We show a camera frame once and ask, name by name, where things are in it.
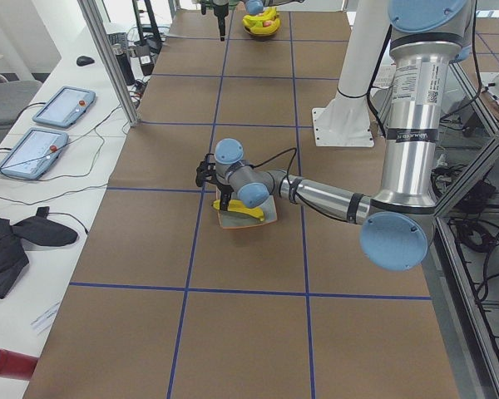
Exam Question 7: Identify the blue teach pendant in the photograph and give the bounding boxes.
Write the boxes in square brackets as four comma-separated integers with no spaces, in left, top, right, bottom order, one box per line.
[32,86,96,128]
[0,127,69,180]

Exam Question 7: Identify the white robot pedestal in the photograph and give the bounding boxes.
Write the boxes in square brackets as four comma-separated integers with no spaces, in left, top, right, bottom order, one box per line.
[312,0,390,148]

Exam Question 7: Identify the aluminium frame post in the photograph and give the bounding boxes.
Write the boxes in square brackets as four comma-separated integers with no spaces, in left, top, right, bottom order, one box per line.
[77,0,139,127]

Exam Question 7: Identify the black cloth bundle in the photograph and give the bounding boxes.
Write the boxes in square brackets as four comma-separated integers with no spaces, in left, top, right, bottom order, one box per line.
[0,206,78,299]

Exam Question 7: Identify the red cylinder tube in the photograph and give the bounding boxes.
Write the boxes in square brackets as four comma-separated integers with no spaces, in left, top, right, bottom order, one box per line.
[0,348,39,381]

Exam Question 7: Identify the yellow banana bunch in basket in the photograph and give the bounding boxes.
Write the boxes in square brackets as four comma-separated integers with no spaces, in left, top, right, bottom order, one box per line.
[242,7,281,36]

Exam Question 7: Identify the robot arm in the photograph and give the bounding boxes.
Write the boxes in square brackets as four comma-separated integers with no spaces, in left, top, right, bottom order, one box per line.
[196,1,476,271]
[200,0,290,42]

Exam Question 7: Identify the upper blue teach pendant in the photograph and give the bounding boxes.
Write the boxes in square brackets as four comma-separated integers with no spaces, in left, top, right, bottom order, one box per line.
[32,86,96,128]

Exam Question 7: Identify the lower blue teach pendant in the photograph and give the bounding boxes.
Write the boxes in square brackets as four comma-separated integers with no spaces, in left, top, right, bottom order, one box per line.
[0,127,69,180]

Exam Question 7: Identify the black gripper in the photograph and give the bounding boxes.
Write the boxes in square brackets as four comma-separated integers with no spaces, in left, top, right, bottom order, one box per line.
[217,183,234,211]
[213,3,228,41]

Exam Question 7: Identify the black water bottle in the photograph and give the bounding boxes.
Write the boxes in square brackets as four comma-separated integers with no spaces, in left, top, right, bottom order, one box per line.
[111,43,136,86]

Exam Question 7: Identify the grey square plate orange rim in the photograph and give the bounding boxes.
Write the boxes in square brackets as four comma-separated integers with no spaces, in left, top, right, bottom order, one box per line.
[213,190,278,229]

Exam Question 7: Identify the black computer mouse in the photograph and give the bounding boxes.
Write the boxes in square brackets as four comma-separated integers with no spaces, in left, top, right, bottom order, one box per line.
[76,56,95,67]

